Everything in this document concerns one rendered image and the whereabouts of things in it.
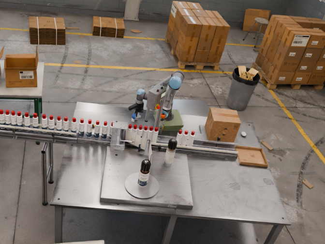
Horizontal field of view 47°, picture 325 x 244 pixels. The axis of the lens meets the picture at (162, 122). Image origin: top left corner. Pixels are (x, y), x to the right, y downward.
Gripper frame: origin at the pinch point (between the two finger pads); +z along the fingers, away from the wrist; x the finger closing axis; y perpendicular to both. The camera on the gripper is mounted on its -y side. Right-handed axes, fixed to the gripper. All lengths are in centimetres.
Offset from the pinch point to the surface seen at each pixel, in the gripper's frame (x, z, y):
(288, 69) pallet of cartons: 207, 44, 321
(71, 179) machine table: -87, 5, -70
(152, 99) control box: -42, -52, 4
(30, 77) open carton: 70, -4, -114
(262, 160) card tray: -67, 5, 128
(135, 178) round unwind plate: -94, -1, -14
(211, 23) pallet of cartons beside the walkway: 283, 0, 182
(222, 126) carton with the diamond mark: -38, -17, 87
